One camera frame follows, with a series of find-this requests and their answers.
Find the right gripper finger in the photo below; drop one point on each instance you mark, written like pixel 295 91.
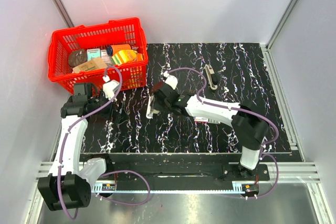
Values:
pixel 156 108
pixel 157 88

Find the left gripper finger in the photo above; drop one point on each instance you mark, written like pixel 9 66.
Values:
pixel 115 116
pixel 122 110

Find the beige stapler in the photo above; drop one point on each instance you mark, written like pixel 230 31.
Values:
pixel 212 77
pixel 149 115

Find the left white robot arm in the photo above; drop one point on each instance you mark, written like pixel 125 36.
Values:
pixel 67 186

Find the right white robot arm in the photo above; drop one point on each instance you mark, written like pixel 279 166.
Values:
pixel 249 129

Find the white red staple box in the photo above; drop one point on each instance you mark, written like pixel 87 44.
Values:
pixel 200 119

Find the brown cardboard box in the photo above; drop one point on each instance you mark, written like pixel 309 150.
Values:
pixel 93 64

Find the pink white small packet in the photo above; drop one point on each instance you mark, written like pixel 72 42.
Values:
pixel 105 57

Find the teal white small box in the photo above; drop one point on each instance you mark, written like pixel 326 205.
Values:
pixel 93 53

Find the brown round bread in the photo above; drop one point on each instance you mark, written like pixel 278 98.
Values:
pixel 77 57

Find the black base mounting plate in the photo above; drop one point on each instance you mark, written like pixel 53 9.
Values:
pixel 199 172

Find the yellow green juice carton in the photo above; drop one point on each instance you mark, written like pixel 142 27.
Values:
pixel 124 56

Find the orange cylindrical bottle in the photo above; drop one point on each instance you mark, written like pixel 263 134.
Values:
pixel 113 49

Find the red plastic shopping basket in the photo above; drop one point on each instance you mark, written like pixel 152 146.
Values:
pixel 114 32

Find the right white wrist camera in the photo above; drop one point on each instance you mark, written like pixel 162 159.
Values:
pixel 170 80

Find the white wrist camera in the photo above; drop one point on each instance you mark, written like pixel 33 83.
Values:
pixel 170 80
pixel 110 87

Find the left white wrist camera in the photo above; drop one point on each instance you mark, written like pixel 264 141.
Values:
pixel 110 87

